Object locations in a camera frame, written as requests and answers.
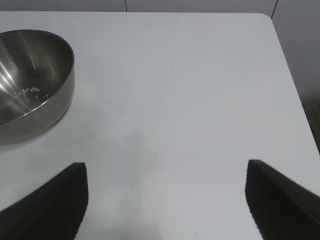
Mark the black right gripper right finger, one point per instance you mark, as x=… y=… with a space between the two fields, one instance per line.
x=282 y=207

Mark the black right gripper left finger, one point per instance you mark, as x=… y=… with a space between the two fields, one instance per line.
x=50 y=212

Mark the white rice grains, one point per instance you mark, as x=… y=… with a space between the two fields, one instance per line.
x=33 y=89

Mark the stainless steel mixing bowl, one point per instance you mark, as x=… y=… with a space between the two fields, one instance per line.
x=50 y=62

